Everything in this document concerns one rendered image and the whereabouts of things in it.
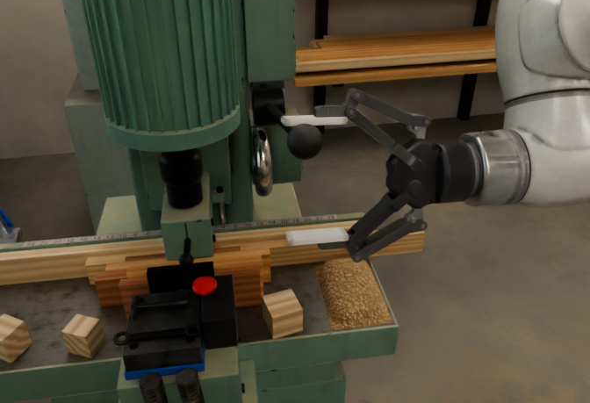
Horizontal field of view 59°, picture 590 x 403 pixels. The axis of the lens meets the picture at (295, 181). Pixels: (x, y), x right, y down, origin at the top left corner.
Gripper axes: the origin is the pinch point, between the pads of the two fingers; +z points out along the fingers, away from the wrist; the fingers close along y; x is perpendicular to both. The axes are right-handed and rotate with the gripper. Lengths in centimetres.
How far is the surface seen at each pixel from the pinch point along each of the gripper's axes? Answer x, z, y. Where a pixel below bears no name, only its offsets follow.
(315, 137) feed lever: 9.4, -0.7, 6.7
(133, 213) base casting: -58, 28, -20
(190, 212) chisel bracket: -16.4, 13.1, -7.8
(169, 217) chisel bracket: -15.6, 16.1, -8.1
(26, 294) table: -21.5, 39.1, -20.6
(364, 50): -214, -70, 11
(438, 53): -211, -109, 8
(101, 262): -21.2, 27.5, -16.4
